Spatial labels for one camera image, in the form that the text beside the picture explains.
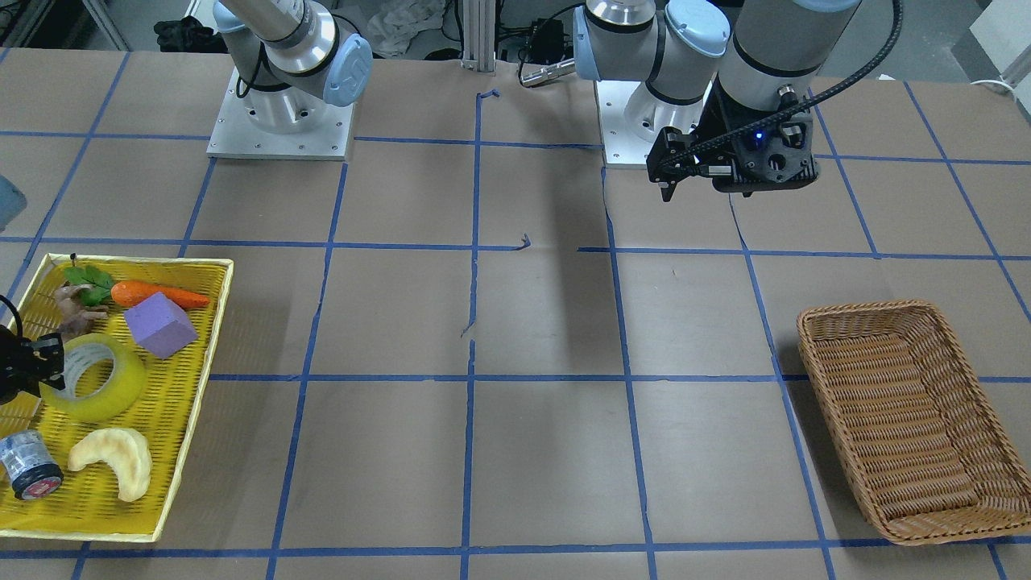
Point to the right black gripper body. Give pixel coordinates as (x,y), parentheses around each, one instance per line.
(22,360)

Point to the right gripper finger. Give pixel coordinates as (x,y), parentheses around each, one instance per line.
(42,359)

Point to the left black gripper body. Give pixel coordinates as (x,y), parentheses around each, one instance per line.
(714,121)

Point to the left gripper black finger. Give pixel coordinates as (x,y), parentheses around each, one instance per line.
(668,161)

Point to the yellow clear tape roll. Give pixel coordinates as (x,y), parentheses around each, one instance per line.
(103,378)

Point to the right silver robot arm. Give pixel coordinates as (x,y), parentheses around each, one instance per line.
(299,44)

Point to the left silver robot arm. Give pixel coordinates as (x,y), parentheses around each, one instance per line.
(740,75)

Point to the brown toy root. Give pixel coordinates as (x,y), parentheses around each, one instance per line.
(76,318)

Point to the green toy leaf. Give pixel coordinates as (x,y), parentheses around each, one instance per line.
(93,285)

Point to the black white can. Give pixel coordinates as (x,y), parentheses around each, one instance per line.
(32,470)

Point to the purple foam cube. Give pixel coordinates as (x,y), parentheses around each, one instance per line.
(160,326)

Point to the yellow toy banana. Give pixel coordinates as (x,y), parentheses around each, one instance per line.
(125,451)

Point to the yellow plastic basket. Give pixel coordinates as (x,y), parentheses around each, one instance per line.
(86,506)

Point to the black cloth bundle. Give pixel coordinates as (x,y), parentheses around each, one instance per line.
(188,36)

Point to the brown wicker basket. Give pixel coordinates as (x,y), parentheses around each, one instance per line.
(922,448)

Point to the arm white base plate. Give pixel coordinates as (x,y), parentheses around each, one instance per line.
(282,125)
(630,119)

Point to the aluminium frame post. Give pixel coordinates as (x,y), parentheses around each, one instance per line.
(479,31)

